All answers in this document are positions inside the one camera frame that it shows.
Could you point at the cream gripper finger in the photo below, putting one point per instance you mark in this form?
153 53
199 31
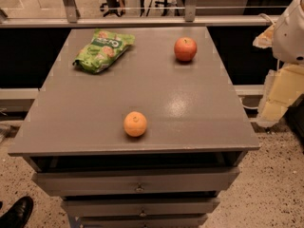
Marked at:
281 89
265 39

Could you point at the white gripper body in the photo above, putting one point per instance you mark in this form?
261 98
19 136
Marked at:
290 37

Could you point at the red apple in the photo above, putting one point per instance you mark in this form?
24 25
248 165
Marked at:
185 49

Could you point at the grey drawer cabinet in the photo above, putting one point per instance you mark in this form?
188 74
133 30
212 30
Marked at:
148 143

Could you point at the orange fruit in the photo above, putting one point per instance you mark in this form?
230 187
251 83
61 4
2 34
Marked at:
135 124

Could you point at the black office chair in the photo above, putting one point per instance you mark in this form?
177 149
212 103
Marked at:
116 7

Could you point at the green snack bag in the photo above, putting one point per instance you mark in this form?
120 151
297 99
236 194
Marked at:
103 50

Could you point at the top grey drawer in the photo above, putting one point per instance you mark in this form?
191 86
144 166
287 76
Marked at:
148 181

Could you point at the grey drawer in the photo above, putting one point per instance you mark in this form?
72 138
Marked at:
164 221
148 181
140 207

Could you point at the bottom grey drawer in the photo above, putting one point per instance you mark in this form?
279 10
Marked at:
164 221

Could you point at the middle grey drawer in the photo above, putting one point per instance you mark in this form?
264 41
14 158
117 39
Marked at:
140 207

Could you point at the black leather shoe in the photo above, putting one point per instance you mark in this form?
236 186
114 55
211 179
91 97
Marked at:
18 215

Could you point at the metal railing frame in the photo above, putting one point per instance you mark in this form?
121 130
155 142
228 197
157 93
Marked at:
85 14

